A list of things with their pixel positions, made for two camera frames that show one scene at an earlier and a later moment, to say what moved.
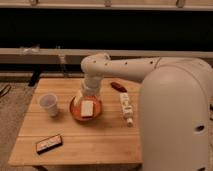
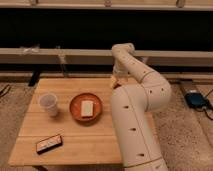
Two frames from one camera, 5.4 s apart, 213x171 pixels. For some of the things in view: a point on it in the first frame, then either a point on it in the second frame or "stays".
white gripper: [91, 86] -> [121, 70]
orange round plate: [75, 108] stays
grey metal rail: [76, 55] stays
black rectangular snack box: [48, 144] stays
